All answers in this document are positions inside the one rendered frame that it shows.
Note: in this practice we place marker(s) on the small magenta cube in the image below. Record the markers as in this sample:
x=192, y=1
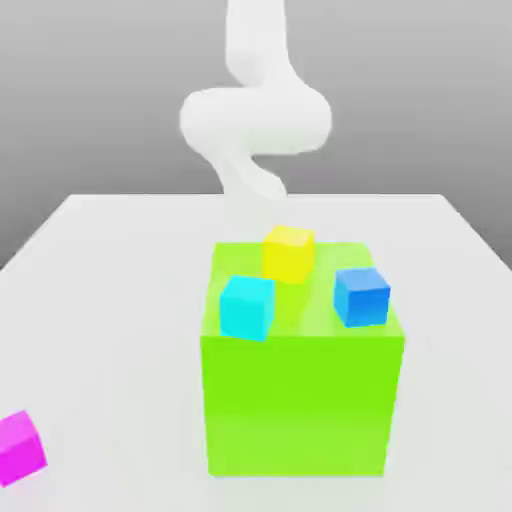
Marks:
x=18, y=450

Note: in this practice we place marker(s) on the small blue cube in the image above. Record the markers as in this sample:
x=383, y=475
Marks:
x=362, y=298

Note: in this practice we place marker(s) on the large green box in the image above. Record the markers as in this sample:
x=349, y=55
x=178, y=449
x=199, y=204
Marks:
x=300, y=400

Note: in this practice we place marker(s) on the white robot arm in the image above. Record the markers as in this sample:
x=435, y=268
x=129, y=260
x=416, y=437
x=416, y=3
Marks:
x=256, y=120

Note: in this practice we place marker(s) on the small cyan cube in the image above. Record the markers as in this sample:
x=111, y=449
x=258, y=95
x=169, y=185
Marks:
x=246, y=310

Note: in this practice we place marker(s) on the small yellow cube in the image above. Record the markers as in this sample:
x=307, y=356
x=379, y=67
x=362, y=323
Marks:
x=287, y=260

